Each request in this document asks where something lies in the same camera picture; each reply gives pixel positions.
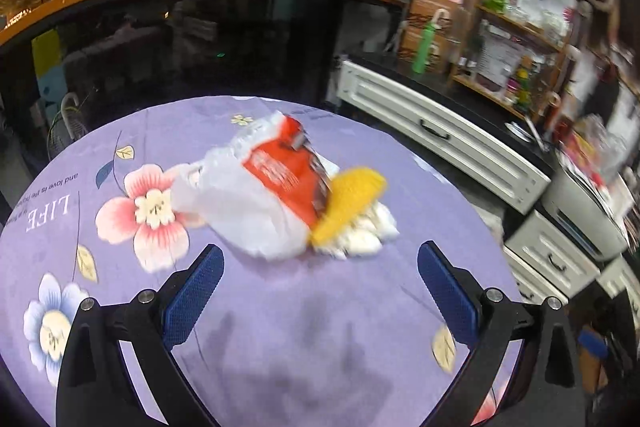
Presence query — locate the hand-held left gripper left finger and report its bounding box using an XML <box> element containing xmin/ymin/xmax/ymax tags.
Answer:
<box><xmin>55</xmin><ymin>243</ymin><xmax>226</xmax><ymax>427</ymax></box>

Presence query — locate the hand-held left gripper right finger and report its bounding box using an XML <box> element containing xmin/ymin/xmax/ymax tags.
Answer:
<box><xmin>416</xmin><ymin>241</ymin><xmax>587</xmax><ymax>427</ymax></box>

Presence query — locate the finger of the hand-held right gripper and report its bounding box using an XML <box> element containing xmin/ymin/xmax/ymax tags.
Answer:
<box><xmin>579</xmin><ymin>328</ymin><xmax>610</xmax><ymax>360</ymax></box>

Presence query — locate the white red printed plastic bag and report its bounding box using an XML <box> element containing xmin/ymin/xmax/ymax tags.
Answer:
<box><xmin>170</xmin><ymin>109</ymin><xmax>346</xmax><ymax>260</ymax></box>

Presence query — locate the white desk drawer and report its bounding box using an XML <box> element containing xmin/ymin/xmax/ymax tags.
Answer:
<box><xmin>597</xmin><ymin>257</ymin><xmax>640</xmax><ymax>303</ymax></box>

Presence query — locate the white stacked drawer unit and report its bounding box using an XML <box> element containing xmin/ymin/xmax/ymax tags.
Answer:
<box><xmin>502</xmin><ymin>209</ymin><xmax>601</xmax><ymax>308</ymax></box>

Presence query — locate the purple floral tablecloth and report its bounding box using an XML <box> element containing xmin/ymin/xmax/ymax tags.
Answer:
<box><xmin>0</xmin><ymin>96</ymin><xmax>518</xmax><ymax>427</ymax></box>

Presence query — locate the white printer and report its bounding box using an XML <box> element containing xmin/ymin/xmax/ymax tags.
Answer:
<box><xmin>542</xmin><ymin>162</ymin><xmax>631</xmax><ymax>260</ymax></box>

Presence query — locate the white long drawer cabinet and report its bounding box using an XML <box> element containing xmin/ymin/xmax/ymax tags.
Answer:
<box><xmin>336</xmin><ymin>59</ymin><xmax>551</xmax><ymax>212</ymax></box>

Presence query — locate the clear plastic bag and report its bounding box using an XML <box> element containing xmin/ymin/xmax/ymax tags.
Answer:
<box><xmin>557</xmin><ymin>114</ymin><xmax>628</xmax><ymax>208</ymax></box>

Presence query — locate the wooden shelf rack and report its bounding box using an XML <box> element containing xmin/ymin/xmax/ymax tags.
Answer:
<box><xmin>450</xmin><ymin>2</ymin><xmax>581</xmax><ymax>118</ymax></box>

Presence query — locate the yellow paper sign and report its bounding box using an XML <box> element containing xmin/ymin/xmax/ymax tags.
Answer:
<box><xmin>31</xmin><ymin>31</ymin><xmax>63</xmax><ymax>72</ymax></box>

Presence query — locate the round wire mesh racket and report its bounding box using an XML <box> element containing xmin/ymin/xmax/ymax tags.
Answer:
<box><xmin>47</xmin><ymin>93</ymin><xmax>88</xmax><ymax>160</ymax></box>

